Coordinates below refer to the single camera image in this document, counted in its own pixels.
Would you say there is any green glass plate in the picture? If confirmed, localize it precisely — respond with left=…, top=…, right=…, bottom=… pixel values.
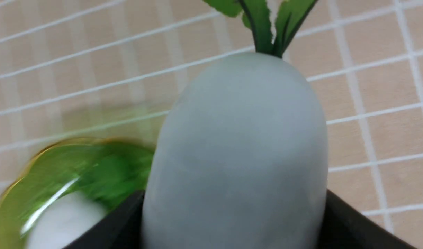
left=0, top=138, right=155, bottom=249

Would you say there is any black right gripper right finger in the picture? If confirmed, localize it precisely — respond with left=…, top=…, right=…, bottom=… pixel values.
left=317, top=190, right=415, bottom=249

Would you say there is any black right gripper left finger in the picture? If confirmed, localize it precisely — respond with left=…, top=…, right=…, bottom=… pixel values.
left=65, top=190, right=145, bottom=249

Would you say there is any white radish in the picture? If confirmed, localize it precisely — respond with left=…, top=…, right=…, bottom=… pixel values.
left=22, top=191, right=108, bottom=249
left=140, top=0, right=328, bottom=249

